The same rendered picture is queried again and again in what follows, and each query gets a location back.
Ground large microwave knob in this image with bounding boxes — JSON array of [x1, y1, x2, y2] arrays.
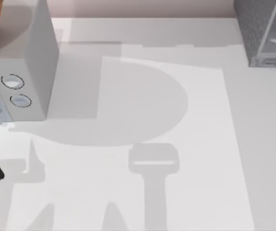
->
[[0, 74, 25, 90]]

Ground small microwave knob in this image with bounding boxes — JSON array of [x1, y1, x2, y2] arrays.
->
[[9, 93, 32, 108]]

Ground pale microwave oven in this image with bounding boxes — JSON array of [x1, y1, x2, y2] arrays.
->
[[0, 0, 60, 126]]

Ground grey cabinet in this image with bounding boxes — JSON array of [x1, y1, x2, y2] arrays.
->
[[233, 0, 276, 68]]

